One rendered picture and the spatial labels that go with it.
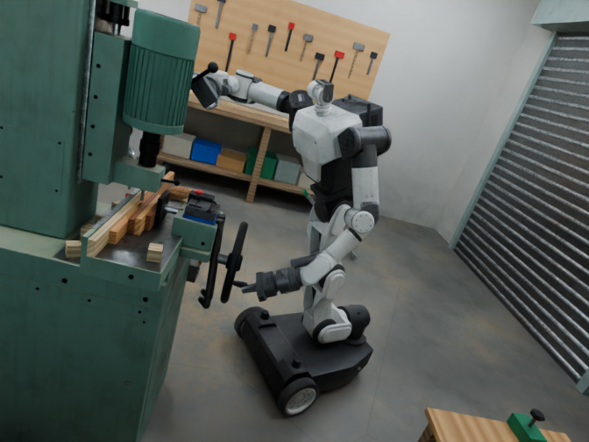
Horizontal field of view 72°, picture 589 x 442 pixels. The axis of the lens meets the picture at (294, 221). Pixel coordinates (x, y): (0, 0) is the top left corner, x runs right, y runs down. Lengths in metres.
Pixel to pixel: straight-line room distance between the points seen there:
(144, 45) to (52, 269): 0.68
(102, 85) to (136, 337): 0.75
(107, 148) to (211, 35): 3.31
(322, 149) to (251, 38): 3.08
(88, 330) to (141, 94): 0.73
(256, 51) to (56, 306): 3.55
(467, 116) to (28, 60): 4.51
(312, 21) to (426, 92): 1.46
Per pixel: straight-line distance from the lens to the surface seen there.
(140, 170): 1.34
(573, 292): 3.68
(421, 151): 5.03
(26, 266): 1.40
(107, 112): 1.30
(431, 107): 4.96
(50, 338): 1.51
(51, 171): 1.37
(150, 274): 1.14
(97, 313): 1.39
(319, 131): 1.49
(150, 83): 1.22
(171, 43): 1.21
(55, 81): 1.30
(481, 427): 1.73
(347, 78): 4.61
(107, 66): 1.28
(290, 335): 2.24
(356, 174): 1.41
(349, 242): 1.43
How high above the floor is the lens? 1.52
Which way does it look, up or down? 22 degrees down
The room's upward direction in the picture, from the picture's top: 17 degrees clockwise
